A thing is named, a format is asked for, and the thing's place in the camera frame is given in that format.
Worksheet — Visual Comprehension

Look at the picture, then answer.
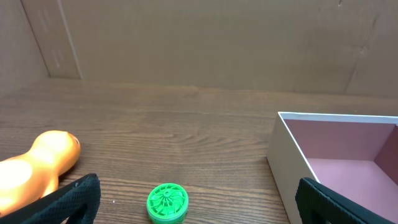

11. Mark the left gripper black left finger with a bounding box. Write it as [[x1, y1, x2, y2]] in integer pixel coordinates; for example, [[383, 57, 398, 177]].
[[1, 174, 101, 224]]

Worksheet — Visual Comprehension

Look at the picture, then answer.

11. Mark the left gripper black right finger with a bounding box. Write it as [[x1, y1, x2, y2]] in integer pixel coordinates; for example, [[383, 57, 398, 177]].
[[295, 177, 397, 224]]

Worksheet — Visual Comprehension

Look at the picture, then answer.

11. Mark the white box pink interior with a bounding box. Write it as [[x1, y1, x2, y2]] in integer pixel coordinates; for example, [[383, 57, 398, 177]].
[[267, 112, 397, 223]]

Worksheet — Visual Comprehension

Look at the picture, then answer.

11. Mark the orange dinosaur figure toy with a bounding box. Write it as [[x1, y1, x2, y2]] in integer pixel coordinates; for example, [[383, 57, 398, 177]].
[[1, 130, 81, 217]]

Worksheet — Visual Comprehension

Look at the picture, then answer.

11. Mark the green round wheel toy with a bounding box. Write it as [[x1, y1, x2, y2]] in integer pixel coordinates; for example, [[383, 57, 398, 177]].
[[146, 183, 189, 224]]

